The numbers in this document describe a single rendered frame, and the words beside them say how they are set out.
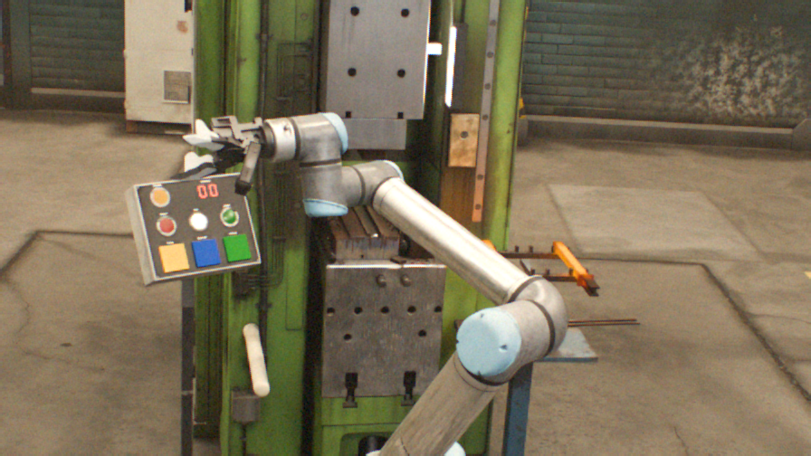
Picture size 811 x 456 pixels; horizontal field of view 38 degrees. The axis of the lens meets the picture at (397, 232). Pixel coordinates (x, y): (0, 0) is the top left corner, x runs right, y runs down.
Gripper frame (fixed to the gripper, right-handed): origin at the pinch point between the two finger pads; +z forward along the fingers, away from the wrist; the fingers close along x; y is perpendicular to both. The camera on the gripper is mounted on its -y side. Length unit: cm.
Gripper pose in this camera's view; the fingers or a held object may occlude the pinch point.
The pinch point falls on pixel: (176, 162)
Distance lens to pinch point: 243.4
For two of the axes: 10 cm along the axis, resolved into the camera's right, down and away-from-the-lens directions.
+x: 3.1, -5.0, -8.1
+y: -3.4, -8.5, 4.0
